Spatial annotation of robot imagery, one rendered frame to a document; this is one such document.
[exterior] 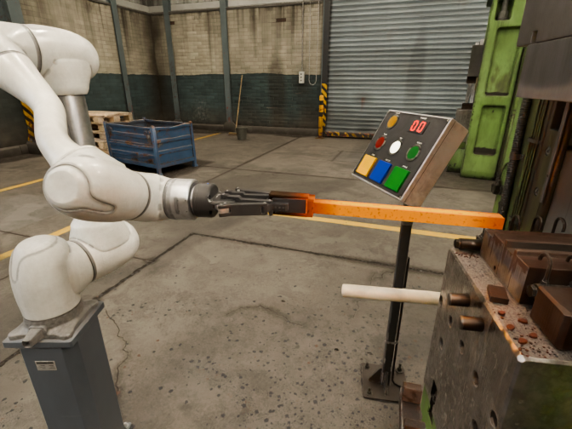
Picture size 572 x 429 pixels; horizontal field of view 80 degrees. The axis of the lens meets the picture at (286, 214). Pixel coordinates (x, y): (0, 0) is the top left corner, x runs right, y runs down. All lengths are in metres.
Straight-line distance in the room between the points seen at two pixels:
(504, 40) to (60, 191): 5.35
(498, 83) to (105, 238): 5.09
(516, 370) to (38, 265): 1.12
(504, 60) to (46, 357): 5.41
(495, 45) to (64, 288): 5.29
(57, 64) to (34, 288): 0.61
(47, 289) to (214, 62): 9.10
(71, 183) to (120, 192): 0.08
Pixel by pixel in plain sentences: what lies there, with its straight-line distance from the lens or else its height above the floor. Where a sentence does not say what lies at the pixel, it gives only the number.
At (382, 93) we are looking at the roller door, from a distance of 8.58.
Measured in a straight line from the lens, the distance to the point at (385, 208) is 0.70.
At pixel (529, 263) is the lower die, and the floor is 0.99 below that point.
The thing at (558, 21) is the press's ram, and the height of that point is 1.39.
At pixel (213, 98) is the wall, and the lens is 10.03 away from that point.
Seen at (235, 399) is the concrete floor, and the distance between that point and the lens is 1.72.
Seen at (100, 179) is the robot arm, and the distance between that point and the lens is 0.63.
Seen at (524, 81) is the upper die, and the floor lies 1.30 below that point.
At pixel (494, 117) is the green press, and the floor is 0.84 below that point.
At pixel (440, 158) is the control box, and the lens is 1.15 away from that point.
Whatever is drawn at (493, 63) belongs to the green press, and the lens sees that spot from 5.55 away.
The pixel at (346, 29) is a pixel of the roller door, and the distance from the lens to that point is 8.78.
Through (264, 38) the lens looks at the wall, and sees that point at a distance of 9.38.
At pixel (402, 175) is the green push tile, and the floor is 1.02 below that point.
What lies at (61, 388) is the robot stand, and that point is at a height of 0.41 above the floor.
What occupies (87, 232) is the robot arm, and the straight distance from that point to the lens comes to 1.25.
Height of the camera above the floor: 1.30
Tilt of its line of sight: 21 degrees down
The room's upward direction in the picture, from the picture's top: straight up
